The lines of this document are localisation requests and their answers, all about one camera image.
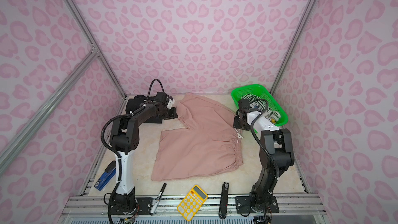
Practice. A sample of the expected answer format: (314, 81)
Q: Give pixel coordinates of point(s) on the striped patterned garment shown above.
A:
(263, 105)

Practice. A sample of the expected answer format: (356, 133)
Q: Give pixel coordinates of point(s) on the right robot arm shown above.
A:
(276, 157)

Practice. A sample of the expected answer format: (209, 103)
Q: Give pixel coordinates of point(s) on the yellow calculator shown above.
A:
(192, 203)

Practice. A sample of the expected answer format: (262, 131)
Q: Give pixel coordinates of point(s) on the green plastic laundry basket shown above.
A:
(263, 93)

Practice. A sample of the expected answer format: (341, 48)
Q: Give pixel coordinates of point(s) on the black stapler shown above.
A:
(223, 206)

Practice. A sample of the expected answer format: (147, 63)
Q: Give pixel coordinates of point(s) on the black marker pen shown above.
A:
(158, 199)

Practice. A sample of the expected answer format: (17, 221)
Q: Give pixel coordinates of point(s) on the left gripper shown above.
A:
(173, 115)

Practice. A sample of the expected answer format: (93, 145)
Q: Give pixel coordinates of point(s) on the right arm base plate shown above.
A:
(246, 205)

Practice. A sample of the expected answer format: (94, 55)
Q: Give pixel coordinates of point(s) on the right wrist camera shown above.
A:
(244, 107)

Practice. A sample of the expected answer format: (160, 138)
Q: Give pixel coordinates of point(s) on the pink garment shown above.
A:
(207, 145)

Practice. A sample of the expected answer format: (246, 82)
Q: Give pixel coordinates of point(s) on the blue stapler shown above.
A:
(107, 175)

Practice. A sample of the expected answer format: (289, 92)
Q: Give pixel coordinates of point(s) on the aluminium mounting rail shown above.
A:
(294, 209)

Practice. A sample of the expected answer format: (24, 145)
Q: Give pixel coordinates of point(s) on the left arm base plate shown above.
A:
(143, 207)

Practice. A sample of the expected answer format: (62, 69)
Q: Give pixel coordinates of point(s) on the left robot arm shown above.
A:
(123, 141)

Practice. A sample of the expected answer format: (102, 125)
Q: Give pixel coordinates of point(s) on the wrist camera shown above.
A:
(244, 107)
(164, 99)

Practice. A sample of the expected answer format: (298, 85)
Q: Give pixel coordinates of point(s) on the black shirt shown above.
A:
(135, 103)

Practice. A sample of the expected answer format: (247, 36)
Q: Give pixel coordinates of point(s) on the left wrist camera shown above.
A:
(164, 99)

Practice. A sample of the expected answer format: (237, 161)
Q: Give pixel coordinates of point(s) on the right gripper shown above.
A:
(236, 124)

